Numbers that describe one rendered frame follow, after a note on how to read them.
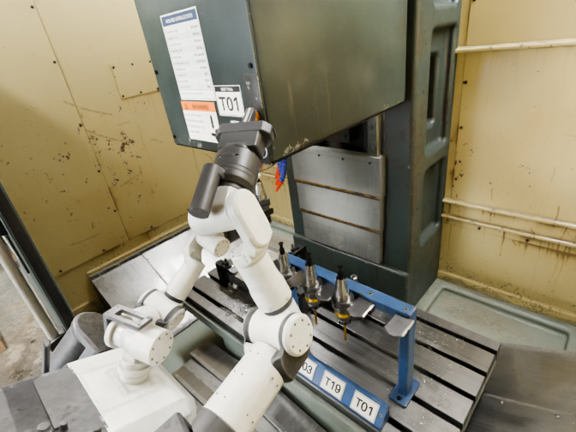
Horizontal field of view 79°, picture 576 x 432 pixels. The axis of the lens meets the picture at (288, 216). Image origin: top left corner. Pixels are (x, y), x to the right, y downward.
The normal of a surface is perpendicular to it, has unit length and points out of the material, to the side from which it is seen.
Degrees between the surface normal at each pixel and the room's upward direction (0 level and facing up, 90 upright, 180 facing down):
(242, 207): 72
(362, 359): 0
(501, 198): 90
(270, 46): 90
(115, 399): 24
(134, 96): 90
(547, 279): 90
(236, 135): 30
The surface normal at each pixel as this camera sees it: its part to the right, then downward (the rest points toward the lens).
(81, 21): 0.73, 0.23
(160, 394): 0.15, -0.97
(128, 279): 0.18, -0.71
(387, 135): -0.68, 0.42
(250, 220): 0.82, -0.19
